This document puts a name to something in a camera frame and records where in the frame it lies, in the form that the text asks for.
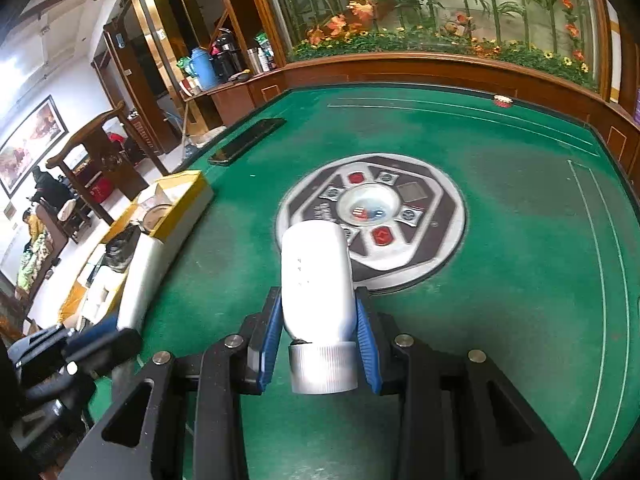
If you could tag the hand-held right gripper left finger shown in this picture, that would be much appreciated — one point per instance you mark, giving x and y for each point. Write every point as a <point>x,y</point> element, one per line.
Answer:
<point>270,340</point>

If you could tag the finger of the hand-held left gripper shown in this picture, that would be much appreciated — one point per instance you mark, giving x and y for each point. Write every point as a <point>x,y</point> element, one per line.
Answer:
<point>97,328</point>
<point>117,349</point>

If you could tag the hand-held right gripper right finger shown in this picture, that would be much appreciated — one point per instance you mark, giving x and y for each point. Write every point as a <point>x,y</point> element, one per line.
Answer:
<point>367,345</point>

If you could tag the white bottle with ribbed cap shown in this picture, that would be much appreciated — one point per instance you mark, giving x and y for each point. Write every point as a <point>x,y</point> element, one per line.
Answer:
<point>315,270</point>

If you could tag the white box with yellow lining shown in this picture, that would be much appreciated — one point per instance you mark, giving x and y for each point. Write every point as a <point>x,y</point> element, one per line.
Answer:
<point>150,260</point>

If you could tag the round grey table control panel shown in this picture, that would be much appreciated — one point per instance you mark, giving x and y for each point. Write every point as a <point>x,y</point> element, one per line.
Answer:
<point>425,240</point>

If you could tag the round tin with printed lid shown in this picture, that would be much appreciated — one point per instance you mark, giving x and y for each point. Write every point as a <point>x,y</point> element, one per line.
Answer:
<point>157,216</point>

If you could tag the dark wooden chair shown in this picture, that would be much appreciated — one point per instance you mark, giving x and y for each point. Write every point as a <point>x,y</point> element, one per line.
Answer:
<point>95,135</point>

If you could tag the black smartphone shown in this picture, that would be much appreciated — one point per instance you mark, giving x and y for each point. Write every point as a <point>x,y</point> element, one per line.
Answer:
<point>245,142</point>

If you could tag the wooden side cabinet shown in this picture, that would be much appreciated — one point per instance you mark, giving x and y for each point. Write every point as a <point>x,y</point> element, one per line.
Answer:
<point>235,100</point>

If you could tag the green packet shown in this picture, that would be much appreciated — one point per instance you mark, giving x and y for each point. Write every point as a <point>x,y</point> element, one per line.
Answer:
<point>263,52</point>
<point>184,66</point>

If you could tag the small red white token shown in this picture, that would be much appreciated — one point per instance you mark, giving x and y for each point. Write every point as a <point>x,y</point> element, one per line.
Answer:
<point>502,101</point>

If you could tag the blue thermos jug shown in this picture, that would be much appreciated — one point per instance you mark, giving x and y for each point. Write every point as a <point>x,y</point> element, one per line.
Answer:
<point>202,70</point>

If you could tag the steel cup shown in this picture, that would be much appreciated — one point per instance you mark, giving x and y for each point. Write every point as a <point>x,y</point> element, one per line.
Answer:
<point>253,61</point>

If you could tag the black thermos jug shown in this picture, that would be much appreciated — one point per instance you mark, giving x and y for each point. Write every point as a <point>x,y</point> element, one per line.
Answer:
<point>226,57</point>

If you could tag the framed wall picture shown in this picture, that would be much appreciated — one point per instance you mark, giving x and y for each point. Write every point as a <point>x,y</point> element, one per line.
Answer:
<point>30,145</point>

